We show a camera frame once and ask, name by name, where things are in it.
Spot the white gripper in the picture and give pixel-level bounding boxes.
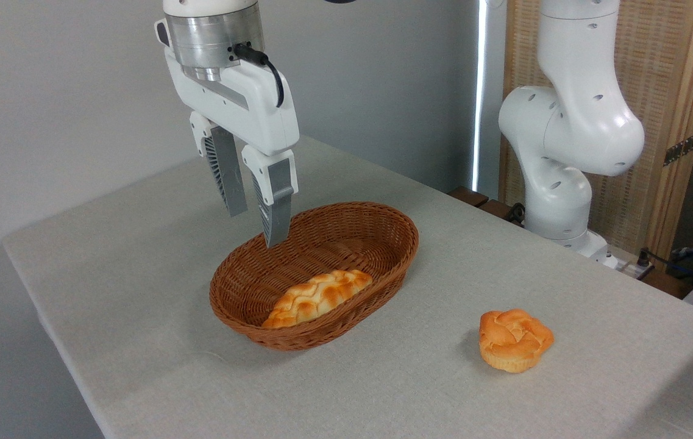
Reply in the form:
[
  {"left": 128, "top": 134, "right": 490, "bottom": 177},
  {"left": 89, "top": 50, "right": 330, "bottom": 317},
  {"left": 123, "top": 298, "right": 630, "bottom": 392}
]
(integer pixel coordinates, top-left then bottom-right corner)
[{"left": 165, "top": 49, "right": 300, "bottom": 248}]

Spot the grey tablecloth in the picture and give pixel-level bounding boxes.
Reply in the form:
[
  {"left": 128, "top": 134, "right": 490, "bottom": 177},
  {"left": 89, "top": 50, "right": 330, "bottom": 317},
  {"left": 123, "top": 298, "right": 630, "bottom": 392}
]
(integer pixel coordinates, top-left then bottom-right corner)
[{"left": 2, "top": 134, "right": 693, "bottom": 439}]

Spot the wooden woven folding screen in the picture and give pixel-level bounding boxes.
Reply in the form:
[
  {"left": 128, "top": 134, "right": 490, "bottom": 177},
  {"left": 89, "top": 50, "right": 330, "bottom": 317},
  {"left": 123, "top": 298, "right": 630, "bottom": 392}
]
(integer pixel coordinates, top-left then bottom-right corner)
[{"left": 498, "top": 0, "right": 693, "bottom": 264}]

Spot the white power strip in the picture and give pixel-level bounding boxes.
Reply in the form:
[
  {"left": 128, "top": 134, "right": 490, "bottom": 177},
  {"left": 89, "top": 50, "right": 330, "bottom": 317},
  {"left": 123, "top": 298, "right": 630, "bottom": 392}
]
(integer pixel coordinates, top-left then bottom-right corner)
[{"left": 616, "top": 259, "right": 655, "bottom": 282}]

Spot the long braided bread loaf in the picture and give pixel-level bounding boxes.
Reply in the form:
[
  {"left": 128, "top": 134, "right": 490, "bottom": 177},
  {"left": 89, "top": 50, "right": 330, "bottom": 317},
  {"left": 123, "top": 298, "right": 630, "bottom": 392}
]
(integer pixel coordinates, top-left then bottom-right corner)
[{"left": 261, "top": 269, "right": 374, "bottom": 330}]

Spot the brown woven wicker basket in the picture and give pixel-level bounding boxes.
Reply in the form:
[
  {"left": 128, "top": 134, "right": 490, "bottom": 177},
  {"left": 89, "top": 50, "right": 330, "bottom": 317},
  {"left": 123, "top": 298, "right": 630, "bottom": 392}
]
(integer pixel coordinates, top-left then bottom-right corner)
[{"left": 209, "top": 201, "right": 420, "bottom": 352}]

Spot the round knotted bread bun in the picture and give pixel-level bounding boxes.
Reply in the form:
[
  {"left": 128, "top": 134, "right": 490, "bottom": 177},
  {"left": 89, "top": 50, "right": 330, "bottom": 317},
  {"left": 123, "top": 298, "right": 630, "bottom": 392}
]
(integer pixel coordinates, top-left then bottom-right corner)
[{"left": 478, "top": 309, "right": 555, "bottom": 374}]

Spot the black power cable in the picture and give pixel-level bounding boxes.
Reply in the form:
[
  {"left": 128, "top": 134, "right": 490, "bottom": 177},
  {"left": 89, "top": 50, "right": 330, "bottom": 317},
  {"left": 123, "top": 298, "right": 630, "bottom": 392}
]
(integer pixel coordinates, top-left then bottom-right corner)
[{"left": 636, "top": 246, "right": 693, "bottom": 282}]

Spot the dark wooden base board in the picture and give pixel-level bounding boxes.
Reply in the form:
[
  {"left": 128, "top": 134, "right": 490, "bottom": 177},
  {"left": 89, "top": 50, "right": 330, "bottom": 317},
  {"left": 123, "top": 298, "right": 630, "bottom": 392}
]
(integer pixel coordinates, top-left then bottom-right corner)
[{"left": 447, "top": 186, "right": 525, "bottom": 227}]

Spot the metal screen hinge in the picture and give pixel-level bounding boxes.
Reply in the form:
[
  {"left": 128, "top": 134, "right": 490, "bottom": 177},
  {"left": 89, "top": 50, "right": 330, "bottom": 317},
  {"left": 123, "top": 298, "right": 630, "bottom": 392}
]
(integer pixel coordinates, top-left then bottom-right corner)
[{"left": 663, "top": 131, "right": 693, "bottom": 167}]

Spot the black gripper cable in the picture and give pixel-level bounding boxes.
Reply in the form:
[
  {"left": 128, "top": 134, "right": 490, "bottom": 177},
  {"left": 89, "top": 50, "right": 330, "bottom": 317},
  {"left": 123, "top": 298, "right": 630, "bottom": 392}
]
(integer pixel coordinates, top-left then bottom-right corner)
[{"left": 233, "top": 43, "right": 285, "bottom": 109}]

